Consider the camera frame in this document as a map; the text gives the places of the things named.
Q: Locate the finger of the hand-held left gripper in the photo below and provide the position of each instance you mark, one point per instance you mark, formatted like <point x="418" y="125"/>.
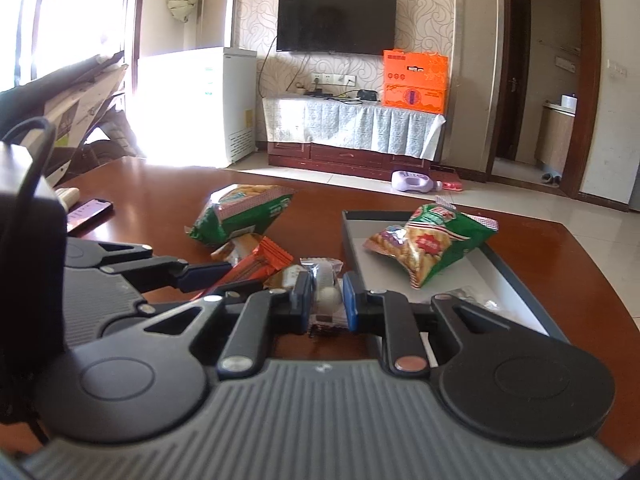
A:
<point x="210" y="276"/>
<point x="150" y="308"/>

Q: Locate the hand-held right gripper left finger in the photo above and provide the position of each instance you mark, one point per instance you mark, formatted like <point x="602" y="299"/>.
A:
<point x="304" y="305"/>

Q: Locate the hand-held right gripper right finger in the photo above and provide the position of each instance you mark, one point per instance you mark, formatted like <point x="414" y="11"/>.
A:
<point x="351" y="305"/>

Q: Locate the clear snack packet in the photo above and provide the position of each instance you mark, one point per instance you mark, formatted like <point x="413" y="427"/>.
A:
<point x="327" y="285"/>

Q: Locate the grey tray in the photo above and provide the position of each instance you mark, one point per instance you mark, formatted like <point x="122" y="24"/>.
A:
<point x="360" y="255"/>

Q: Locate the orange snack packet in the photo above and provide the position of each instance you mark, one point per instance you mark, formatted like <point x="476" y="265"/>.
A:
<point x="260" y="256"/>

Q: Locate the green snack bag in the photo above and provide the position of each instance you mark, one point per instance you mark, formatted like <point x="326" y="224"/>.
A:
<point x="235" y="210"/>
<point x="430" y="247"/>

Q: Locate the smartphone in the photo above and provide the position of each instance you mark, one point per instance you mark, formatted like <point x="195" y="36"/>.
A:
<point x="90" y="215"/>

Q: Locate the cream plastic object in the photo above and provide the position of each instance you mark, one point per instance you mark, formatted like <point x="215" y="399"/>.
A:
<point x="67" y="196"/>

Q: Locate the small clear plastic packet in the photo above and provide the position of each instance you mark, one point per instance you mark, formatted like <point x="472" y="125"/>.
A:
<point x="472" y="297"/>

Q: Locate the red floor item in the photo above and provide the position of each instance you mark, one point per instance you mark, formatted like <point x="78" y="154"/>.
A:
<point x="452" y="186"/>

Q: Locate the electric scooter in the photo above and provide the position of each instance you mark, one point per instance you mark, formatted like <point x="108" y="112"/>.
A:
<point x="80" y="105"/>

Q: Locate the white chest freezer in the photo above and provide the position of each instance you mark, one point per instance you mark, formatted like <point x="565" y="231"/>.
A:
<point x="200" y="105"/>

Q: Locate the pale patterned cabinet cloth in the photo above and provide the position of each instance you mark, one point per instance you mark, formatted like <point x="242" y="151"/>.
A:
<point x="340" y="122"/>

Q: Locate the black router box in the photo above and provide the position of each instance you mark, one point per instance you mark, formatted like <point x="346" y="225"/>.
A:
<point x="366" y="95"/>

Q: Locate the orange gift box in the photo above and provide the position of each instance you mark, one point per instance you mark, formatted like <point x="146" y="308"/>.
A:
<point x="415" y="80"/>

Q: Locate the pair of shoes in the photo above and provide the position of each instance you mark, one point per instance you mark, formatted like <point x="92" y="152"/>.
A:
<point x="551" y="178"/>

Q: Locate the wooden kitchen cabinet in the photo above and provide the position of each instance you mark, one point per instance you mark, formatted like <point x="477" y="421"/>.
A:
<point x="554" y="132"/>

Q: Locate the dark wooden door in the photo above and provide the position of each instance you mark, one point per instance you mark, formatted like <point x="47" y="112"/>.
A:
<point x="518" y="75"/>

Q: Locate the white pot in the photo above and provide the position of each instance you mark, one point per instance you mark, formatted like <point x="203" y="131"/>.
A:
<point x="568" y="101"/>

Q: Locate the white wall sockets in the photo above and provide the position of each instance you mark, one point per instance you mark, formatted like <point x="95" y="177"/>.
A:
<point x="332" y="79"/>

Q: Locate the black wall television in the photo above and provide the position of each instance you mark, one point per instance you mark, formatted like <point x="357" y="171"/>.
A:
<point x="335" y="20"/>

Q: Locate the white light switch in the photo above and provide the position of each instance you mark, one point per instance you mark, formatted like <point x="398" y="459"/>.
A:
<point x="617" y="68"/>

